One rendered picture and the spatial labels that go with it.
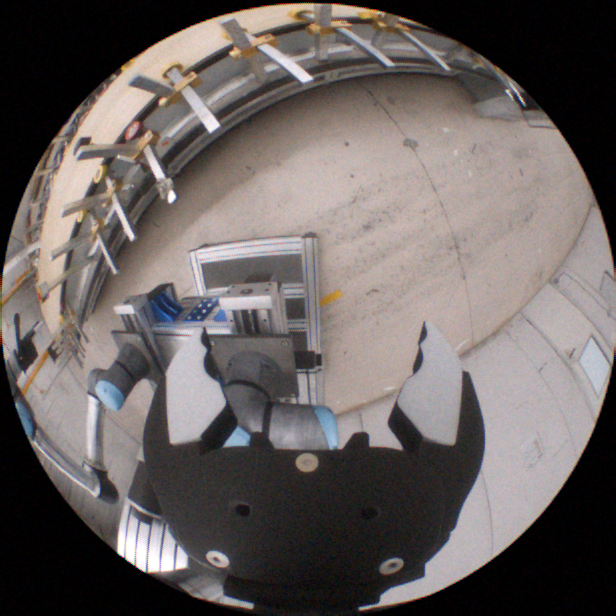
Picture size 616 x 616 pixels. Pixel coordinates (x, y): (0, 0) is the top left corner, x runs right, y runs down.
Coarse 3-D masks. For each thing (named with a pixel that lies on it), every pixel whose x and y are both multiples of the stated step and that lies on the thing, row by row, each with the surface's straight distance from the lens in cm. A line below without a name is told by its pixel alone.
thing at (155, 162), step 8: (144, 128) 96; (152, 144) 88; (144, 152) 86; (152, 152) 83; (152, 160) 81; (160, 160) 82; (152, 168) 80; (160, 168) 77; (160, 176) 76; (168, 176) 77; (176, 192) 73; (176, 200) 73
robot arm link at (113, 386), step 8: (112, 368) 79; (120, 368) 78; (104, 376) 78; (112, 376) 77; (120, 376) 77; (128, 376) 78; (96, 384) 84; (104, 384) 76; (112, 384) 75; (120, 384) 76; (128, 384) 78; (96, 392) 82; (104, 392) 75; (112, 392) 75; (120, 392) 76; (128, 392) 79; (104, 400) 81; (112, 400) 75; (120, 400) 76; (112, 408) 81; (120, 408) 79
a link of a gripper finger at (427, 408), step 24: (432, 336) 11; (432, 360) 10; (456, 360) 10; (408, 384) 8; (432, 384) 9; (456, 384) 9; (408, 408) 8; (432, 408) 8; (456, 408) 8; (408, 432) 8; (432, 432) 7; (456, 432) 8
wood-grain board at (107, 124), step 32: (192, 32) 131; (256, 32) 96; (160, 64) 116; (192, 64) 93; (128, 96) 117; (96, 128) 134; (128, 128) 101; (64, 160) 184; (96, 160) 114; (64, 192) 159; (64, 224) 152; (64, 256) 156
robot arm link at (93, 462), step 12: (96, 372) 88; (96, 396) 87; (96, 408) 89; (108, 408) 93; (96, 420) 89; (96, 432) 90; (96, 444) 90; (84, 456) 97; (96, 456) 91; (84, 468) 96; (96, 468) 91
